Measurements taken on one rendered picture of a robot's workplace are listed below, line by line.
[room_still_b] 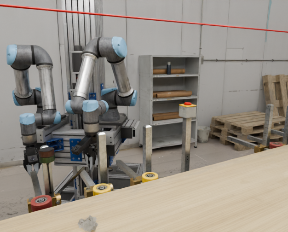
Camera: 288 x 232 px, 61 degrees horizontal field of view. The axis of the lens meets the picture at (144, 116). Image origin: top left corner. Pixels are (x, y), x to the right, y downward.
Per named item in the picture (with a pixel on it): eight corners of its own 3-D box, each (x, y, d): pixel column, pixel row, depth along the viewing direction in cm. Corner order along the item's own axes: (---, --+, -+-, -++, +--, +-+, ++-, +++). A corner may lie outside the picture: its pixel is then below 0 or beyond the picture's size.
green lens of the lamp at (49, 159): (38, 159, 102) (38, 154, 101) (53, 156, 105) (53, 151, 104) (40, 164, 97) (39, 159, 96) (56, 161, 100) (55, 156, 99)
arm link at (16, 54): (37, 108, 182) (34, 55, 140) (14, 109, 176) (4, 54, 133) (35, 95, 188) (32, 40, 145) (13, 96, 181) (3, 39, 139)
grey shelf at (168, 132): (139, 147, 426) (138, 55, 392) (182, 140, 462) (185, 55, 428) (150, 155, 386) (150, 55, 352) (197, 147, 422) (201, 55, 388)
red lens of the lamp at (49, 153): (37, 153, 101) (37, 148, 101) (53, 151, 104) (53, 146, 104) (39, 158, 96) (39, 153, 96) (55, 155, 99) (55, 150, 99)
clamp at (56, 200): (28, 208, 108) (26, 198, 107) (59, 200, 114) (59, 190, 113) (29, 215, 103) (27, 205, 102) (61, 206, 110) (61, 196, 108)
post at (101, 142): (100, 220, 126) (96, 131, 116) (106, 218, 128) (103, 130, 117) (102, 224, 123) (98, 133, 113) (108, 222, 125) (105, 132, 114)
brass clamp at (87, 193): (83, 196, 120) (83, 187, 119) (109, 189, 127) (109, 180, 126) (87, 202, 115) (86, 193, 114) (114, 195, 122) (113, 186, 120)
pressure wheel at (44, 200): (32, 221, 103) (29, 196, 101) (52, 215, 107) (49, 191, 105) (34, 232, 97) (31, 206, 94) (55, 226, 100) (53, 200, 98)
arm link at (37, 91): (54, 105, 182) (53, 87, 179) (34, 107, 176) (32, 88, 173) (52, 102, 192) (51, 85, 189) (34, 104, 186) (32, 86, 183)
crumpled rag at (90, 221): (76, 219, 88) (76, 213, 87) (95, 215, 90) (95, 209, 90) (79, 235, 80) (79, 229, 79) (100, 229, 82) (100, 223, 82)
